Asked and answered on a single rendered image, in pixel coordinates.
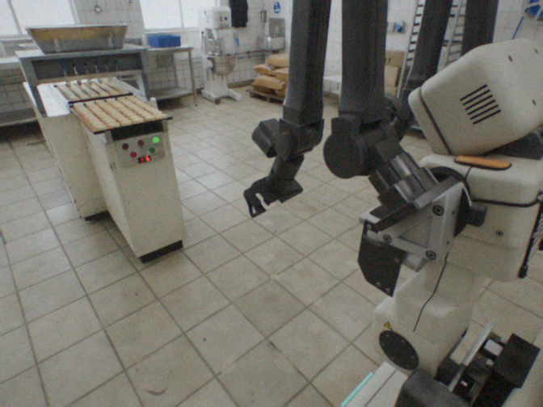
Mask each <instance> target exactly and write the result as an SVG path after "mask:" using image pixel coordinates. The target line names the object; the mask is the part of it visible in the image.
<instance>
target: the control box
mask: <svg viewBox="0 0 543 407"><path fill-rule="evenodd" d="M156 136H157V137H158V138H159V142H158V143H154V137H156ZM139 141H144V145H142V146H139V145H138V142H139ZM123 144H127V145H128V148H127V149H123V148H122V145H123ZM115 145H116V150H117V153H118V156H119V160H120V165H121V167H122V168H125V167H128V166H135V165H138V164H141V162H142V161H143V162H142V163H145V162H147V161H149V162H150V161H154V160H158V159H161V157H165V156H166V153H165V148H164V144H163V139H162V133H161V132H155V133H150V134H146V135H142V136H135V137H130V138H126V140H122V141H115ZM150 148H155V149H156V151H155V153H151V152H150V151H149V149H150ZM131 152H136V153H137V156H136V157H131V155H130V153H131ZM146 156H149V159H147V161H146ZM140 157H142V159H143V160H142V161H141V162H140Z"/></svg>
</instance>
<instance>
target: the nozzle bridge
mask: <svg viewBox="0 0 543 407"><path fill-rule="evenodd" d="M116 54H117V56H118V61H119V70H120V71H116V67H115V60H117V56H116ZM15 55H16V57H17V59H18V62H19V65H20V69H22V71H23V75H24V77H25V78H26V80H27V84H28V86H29V89H30V91H31V93H32V97H33V99H34V102H35V105H36V107H37V109H38V111H39V113H46V112H47V111H46V109H45V106H44V103H43V99H42V97H41V95H40V91H39V88H37V87H38V86H40V85H48V84H55V83H63V82H70V81H78V80H86V79H94V78H108V77H116V76H124V75H130V74H137V78H138V83H139V87H140V92H141V94H142V95H143V96H145V97H151V95H150V91H149V83H148V78H147V74H148V73H151V71H150V67H149V58H148V53H147V48H142V47H139V46H136V45H132V44H126V45H124V47H123V48H119V49H107V50H95V51H82V52H59V53H46V54H44V53H42V52H41V51H40V50H33V51H25V52H24V51H20V52H15ZM106 55H107V58H106ZM96 56H97V57H98V64H99V72H100V73H96V70H95V61H97V59H96ZM85 57H86V58H85ZM62 58H64V61H65V69H66V72H67V75H68V77H65V76H64V74H63V71H62V65H64V63H63V59H62ZM74 58H76V62H77V68H78V73H79V75H75V72H74V70H73V64H74ZM106 60H108V68H109V72H108V73H107V72H106V70H105V66H104V65H105V64H104V61H106ZM86 61H87V68H88V71H89V74H86V72H85V70H84V62H86Z"/></svg>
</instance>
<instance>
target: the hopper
mask: <svg viewBox="0 0 543 407"><path fill-rule="evenodd" d="M21 27H22V28H24V29H25V30H26V33H27V34H28V35H29V36H30V37H31V38H32V40H33V41H34V43H35V44H36V46H37V47H38V49H39V50H40V51H41V52H42V53H44V54H46V53H59V52H82V51H95V50H107V49H119V48H123V47H124V40H125V37H126V33H127V30H128V25H124V23H77V24H49V25H22V26H21Z"/></svg>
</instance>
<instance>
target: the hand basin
mask: <svg viewBox="0 0 543 407"><path fill-rule="evenodd" d="M291 5H292V1H285V18H270V17H269V18H268V36H257V39H258V48H261V49H267V50H269V55H271V54H272V50H277V49H278V53H279V49H285V28H286V23H287V24H288V26H287V27H290V21H291ZM260 12H261V22H267V11H266V10H261V11H260Z"/></svg>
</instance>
